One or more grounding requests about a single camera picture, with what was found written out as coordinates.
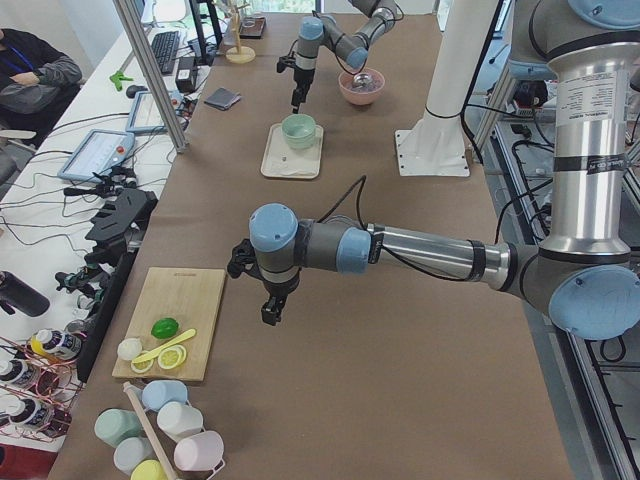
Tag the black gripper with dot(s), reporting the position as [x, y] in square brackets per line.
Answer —
[301, 80]
[279, 288]

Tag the green bowl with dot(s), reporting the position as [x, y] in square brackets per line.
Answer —
[298, 125]
[300, 143]

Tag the grey cloth stack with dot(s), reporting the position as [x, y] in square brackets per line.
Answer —
[223, 99]

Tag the beige serving tray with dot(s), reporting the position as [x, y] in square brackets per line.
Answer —
[281, 161]

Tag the metal scoop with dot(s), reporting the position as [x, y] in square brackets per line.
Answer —
[362, 82]

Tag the pink bowl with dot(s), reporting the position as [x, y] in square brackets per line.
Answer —
[361, 98]

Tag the wooden mug tree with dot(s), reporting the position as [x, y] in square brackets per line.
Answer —
[238, 53]

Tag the wooden cutting board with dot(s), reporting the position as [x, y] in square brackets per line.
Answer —
[177, 309]

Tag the yellow plastic knife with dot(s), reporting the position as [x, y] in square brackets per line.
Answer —
[152, 354]

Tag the green lime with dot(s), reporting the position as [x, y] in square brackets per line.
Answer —
[164, 328]

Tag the lemon slice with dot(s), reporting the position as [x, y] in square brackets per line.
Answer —
[172, 357]
[141, 366]

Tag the blue cup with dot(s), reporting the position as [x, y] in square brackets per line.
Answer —
[158, 393]

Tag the black keyboard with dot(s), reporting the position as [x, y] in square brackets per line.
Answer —
[164, 47]

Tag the white cup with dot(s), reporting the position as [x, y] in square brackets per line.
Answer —
[179, 421]

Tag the white garlic toy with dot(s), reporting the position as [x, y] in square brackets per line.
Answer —
[129, 348]

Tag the pink cup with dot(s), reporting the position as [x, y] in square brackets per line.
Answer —
[203, 451]

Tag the blue teach pendant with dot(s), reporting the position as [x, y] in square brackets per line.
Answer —
[97, 154]
[144, 116]

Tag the black tool rack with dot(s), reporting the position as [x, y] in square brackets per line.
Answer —
[110, 225]

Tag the wooden cup rack rod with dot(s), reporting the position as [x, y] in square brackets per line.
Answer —
[131, 392]

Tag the green cup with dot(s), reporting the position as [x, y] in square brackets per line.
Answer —
[114, 425]

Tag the grey cup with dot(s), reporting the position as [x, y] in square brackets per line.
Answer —
[131, 452]

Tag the yellow cup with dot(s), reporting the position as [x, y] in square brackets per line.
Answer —
[150, 469]

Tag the yellow sauce bottle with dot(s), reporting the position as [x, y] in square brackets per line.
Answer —
[60, 344]

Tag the seated person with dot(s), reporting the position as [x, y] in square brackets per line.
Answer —
[38, 82]

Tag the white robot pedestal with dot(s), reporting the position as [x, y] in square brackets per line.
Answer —
[435, 145]

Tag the aluminium frame post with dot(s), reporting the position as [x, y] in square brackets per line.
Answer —
[141, 48]

